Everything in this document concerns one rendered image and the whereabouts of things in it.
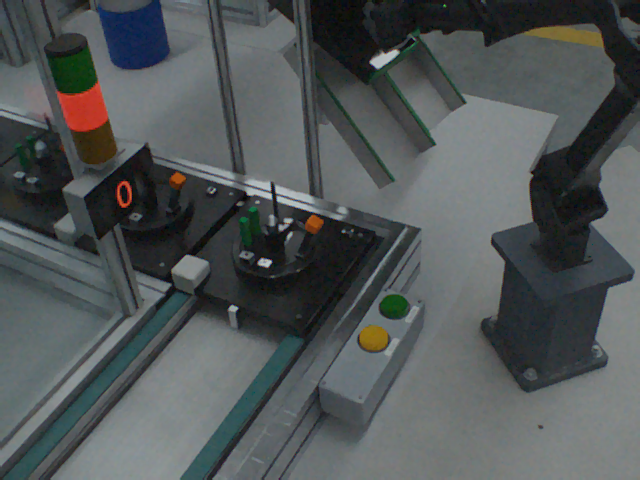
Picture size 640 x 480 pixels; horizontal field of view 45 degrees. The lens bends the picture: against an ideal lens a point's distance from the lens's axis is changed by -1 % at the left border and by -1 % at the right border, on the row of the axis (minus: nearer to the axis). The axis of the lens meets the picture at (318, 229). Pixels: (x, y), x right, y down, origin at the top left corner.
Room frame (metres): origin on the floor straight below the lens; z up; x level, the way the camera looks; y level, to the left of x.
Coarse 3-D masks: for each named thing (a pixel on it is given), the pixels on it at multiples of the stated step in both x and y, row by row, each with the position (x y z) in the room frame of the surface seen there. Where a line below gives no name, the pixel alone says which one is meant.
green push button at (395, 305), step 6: (384, 300) 0.79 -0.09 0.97; (390, 300) 0.79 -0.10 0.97; (396, 300) 0.79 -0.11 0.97; (402, 300) 0.79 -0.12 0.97; (384, 306) 0.78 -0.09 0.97; (390, 306) 0.78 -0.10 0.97; (396, 306) 0.78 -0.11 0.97; (402, 306) 0.78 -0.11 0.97; (384, 312) 0.77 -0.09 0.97; (390, 312) 0.77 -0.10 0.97; (396, 312) 0.77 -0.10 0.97; (402, 312) 0.77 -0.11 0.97
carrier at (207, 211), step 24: (144, 144) 1.11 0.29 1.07; (168, 168) 1.17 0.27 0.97; (168, 192) 1.07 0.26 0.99; (192, 192) 1.09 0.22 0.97; (240, 192) 1.08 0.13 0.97; (144, 216) 1.01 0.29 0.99; (168, 216) 1.01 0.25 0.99; (192, 216) 1.03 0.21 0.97; (216, 216) 1.02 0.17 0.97; (144, 240) 0.97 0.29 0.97; (168, 240) 0.97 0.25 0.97; (192, 240) 0.96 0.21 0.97; (144, 264) 0.91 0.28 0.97; (168, 264) 0.91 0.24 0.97
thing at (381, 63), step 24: (288, 0) 1.15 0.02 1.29; (312, 0) 1.20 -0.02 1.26; (336, 0) 1.22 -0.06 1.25; (360, 0) 1.21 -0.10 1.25; (312, 24) 1.12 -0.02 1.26; (336, 24) 1.16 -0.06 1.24; (360, 24) 1.17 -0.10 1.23; (336, 48) 1.09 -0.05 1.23; (360, 48) 1.12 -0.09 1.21; (408, 48) 1.12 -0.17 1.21; (360, 72) 1.06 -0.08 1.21; (384, 72) 1.08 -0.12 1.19
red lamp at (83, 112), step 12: (96, 84) 0.81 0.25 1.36; (60, 96) 0.80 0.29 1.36; (72, 96) 0.79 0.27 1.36; (84, 96) 0.79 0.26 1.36; (96, 96) 0.80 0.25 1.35; (72, 108) 0.79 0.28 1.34; (84, 108) 0.79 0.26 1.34; (96, 108) 0.80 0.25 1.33; (72, 120) 0.79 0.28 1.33; (84, 120) 0.79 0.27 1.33; (96, 120) 0.80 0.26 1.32
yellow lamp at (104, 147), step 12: (108, 120) 0.81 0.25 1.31; (72, 132) 0.80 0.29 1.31; (84, 132) 0.79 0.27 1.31; (96, 132) 0.79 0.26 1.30; (108, 132) 0.81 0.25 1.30; (84, 144) 0.79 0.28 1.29; (96, 144) 0.79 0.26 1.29; (108, 144) 0.80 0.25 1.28; (84, 156) 0.79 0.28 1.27; (96, 156) 0.79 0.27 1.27; (108, 156) 0.80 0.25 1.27
